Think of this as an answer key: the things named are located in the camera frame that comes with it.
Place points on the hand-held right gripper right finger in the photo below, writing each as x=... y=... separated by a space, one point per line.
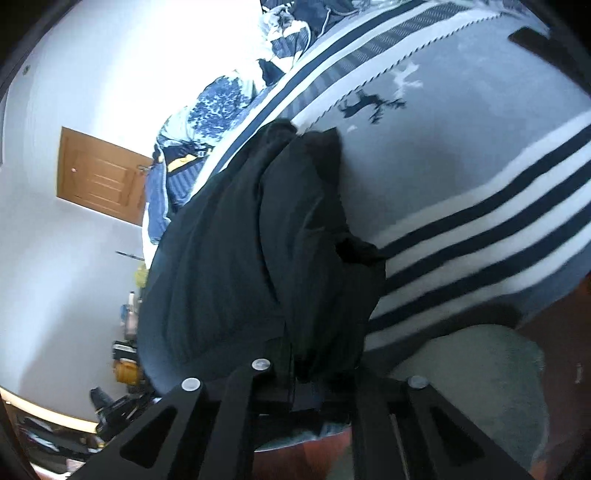
x=369 y=397

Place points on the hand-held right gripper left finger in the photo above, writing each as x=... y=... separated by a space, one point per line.
x=272 y=392

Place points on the black puffer jacket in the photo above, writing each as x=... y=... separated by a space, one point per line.
x=258 y=258

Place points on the cluttered side table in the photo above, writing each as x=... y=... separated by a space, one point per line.
x=124 y=350

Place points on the yellow bag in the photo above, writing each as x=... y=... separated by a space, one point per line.
x=140 y=276

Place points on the brown wooden door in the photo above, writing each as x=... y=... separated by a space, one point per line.
x=101 y=175

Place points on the white and blue quilt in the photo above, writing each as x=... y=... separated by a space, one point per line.
x=217 y=104

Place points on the black phone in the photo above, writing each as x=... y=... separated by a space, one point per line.
x=531 y=39

